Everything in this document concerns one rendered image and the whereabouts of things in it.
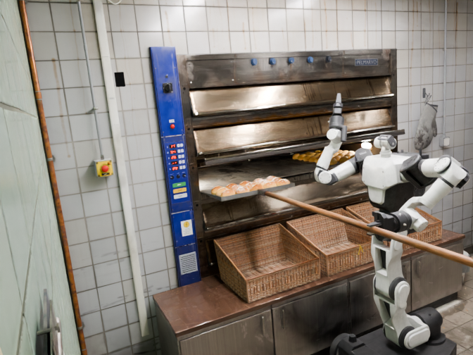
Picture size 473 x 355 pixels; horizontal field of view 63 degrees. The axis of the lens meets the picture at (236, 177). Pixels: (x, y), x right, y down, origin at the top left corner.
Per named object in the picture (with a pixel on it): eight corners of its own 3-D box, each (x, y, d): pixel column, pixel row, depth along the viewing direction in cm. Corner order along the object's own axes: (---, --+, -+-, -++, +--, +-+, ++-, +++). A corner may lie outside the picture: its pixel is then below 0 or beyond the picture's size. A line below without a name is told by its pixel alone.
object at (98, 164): (96, 176, 234) (93, 160, 232) (112, 174, 238) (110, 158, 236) (97, 178, 227) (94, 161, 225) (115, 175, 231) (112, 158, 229)
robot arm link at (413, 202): (409, 226, 171) (431, 203, 167) (395, 213, 178) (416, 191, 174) (414, 229, 176) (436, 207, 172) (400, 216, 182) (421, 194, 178)
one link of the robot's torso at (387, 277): (388, 287, 244) (387, 216, 236) (411, 299, 229) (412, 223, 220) (369, 294, 238) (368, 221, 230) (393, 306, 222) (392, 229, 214)
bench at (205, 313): (161, 370, 270) (150, 292, 259) (408, 277, 370) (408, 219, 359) (188, 426, 220) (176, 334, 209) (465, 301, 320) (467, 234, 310)
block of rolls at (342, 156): (291, 159, 384) (290, 153, 382) (329, 153, 403) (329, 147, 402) (331, 165, 329) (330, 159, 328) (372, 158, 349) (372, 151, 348)
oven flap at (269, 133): (197, 156, 260) (191, 128, 262) (391, 128, 334) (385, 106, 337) (199, 155, 256) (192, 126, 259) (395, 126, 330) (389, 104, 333)
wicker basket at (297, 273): (215, 275, 276) (211, 239, 271) (281, 256, 300) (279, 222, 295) (247, 304, 233) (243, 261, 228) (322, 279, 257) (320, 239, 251)
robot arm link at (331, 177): (321, 189, 246) (351, 172, 246) (325, 191, 233) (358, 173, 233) (312, 174, 246) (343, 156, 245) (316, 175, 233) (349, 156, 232)
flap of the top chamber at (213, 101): (193, 117, 255) (186, 89, 257) (391, 97, 329) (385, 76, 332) (195, 115, 251) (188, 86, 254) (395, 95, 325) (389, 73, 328)
